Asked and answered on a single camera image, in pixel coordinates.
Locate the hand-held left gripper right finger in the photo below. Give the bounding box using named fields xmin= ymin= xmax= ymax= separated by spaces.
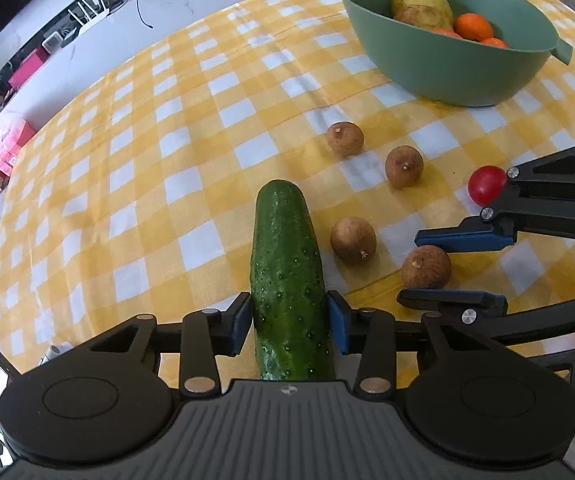
xmin=326 ymin=290 xmax=499 ymax=396

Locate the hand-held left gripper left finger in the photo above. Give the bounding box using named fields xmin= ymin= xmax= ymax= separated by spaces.
xmin=88 ymin=291 xmax=253 ymax=396

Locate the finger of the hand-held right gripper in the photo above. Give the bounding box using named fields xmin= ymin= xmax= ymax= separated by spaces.
xmin=415 ymin=141 xmax=575 ymax=252
xmin=397 ymin=287 xmax=575 ymax=347

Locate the brown longan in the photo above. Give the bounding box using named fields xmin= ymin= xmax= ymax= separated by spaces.
xmin=401 ymin=246 xmax=453 ymax=290
xmin=330 ymin=216 xmax=378 ymax=267
xmin=385 ymin=145 xmax=425 ymax=190
xmin=326 ymin=121 xmax=365 ymax=157

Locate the red cherry tomato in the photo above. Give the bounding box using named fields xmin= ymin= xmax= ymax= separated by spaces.
xmin=468 ymin=165 xmax=508 ymax=207

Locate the green cucumber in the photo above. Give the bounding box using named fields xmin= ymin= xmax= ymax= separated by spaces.
xmin=250 ymin=179 xmax=337 ymax=382

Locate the green colander bowl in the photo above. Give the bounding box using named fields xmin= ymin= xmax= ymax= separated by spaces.
xmin=338 ymin=0 xmax=573 ymax=108

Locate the small green pear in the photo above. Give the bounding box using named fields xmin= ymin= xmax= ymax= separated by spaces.
xmin=393 ymin=7 xmax=441 ymax=30

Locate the large green pear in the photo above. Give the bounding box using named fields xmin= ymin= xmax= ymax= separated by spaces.
xmin=391 ymin=0 xmax=455 ymax=31

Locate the yellow checkered tablecloth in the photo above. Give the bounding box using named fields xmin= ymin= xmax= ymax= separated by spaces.
xmin=0 ymin=0 xmax=575 ymax=396

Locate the small white object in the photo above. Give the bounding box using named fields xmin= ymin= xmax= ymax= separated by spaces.
xmin=42 ymin=342 xmax=73 ymax=366

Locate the large pink box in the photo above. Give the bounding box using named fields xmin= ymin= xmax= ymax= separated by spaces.
xmin=0 ymin=120 xmax=37 ymax=171

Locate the white router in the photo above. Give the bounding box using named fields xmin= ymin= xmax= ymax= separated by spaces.
xmin=67 ymin=0 xmax=110 ymax=36

